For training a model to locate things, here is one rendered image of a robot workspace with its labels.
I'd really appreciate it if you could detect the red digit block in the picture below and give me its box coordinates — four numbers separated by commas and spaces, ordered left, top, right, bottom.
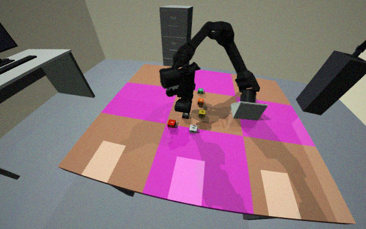
167, 119, 176, 128

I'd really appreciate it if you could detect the yellow block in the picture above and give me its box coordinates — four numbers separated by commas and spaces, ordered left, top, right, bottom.
199, 109, 205, 117

